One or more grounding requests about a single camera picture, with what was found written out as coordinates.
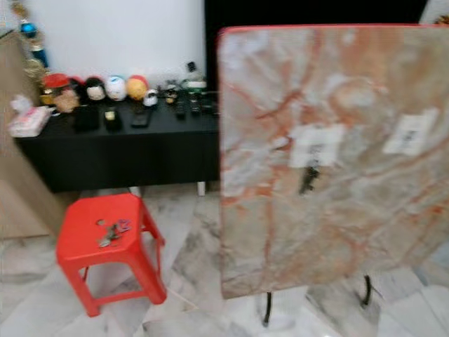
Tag silver keys with pink tag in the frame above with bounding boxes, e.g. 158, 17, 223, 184
97, 218, 133, 249

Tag light wooden cabinet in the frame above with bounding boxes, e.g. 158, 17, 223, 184
0, 28, 67, 239

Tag floral tissue box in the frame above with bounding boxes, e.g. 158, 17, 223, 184
8, 95, 51, 138

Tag clear jar with red lid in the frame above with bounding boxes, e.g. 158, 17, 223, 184
42, 72, 79, 114

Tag black wallet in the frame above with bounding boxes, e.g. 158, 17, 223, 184
74, 105, 101, 133

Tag gold trophy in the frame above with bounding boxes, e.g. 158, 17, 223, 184
25, 58, 51, 106

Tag black tape dispenser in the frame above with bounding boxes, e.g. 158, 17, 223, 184
104, 108, 122, 131

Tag red plastic stool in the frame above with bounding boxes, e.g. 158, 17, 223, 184
56, 193, 168, 318

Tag black egg shaped figure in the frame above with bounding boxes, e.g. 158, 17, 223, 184
84, 76, 107, 103

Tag black TV console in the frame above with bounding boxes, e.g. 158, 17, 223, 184
15, 91, 222, 197

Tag blue and gold hanging ornament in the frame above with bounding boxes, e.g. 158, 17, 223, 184
11, 0, 50, 67

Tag black smartphone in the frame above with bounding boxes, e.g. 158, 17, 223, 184
131, 109, 152, 129

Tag yellow egg shaped figure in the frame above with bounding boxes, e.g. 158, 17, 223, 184
126, 74, 149, 101

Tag small panda figurine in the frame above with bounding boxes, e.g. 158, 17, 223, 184
142, 89, 159, 108

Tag black and white figurine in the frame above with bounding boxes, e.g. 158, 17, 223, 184
162, 82, 180, 105

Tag green box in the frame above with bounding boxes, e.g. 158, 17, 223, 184
182, 77, 206, 92

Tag white paper label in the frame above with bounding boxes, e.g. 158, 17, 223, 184
383, 109, 439, 157
289, 124, 348, 169

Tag folding table marble pattern top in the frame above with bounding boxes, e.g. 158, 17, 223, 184
216, 25, 449, 328

